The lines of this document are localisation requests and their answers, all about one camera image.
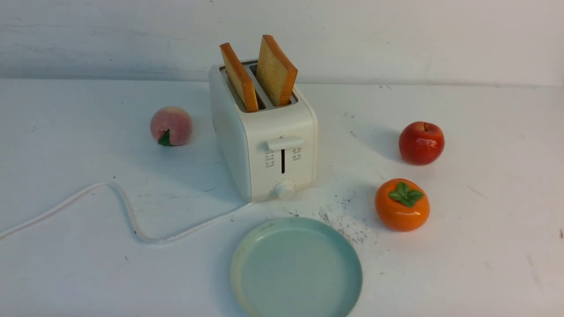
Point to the light green round plate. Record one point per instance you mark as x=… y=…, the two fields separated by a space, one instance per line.
x=296 y=267

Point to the pink peach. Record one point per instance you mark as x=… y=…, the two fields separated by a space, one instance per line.
x=171 y=126

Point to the orange persimmon with green leaf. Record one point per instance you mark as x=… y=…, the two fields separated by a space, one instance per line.
x=402 y=205

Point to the toast slice slot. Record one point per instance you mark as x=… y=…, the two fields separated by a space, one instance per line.
x=275 y=73
x=239 y=78

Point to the white two-slot toaster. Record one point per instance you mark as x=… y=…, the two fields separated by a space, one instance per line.
x=271 y=153

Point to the red apple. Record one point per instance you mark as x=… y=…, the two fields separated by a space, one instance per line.
x=421 y=143

